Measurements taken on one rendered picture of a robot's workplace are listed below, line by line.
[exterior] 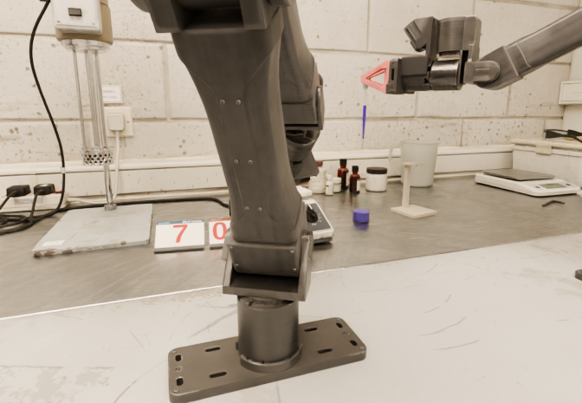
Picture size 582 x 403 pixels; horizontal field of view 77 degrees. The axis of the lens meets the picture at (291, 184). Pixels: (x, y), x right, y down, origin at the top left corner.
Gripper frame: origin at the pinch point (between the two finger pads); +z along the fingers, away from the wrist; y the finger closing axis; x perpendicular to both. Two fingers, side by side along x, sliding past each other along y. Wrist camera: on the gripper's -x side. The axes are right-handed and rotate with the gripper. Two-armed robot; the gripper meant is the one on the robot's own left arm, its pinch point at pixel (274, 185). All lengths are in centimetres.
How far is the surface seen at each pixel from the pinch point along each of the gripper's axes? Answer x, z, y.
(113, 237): -3.2, 15.9, 30.2
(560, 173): 8, 32, -110
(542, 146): -3, 32, -110
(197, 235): 2.3, 10.8, 14.9
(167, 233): 0.4, 11.3, 20.1
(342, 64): -49, 31, -47
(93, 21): -38.5, -4.1, 24.3
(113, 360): 20.6, -14.9, 27.8
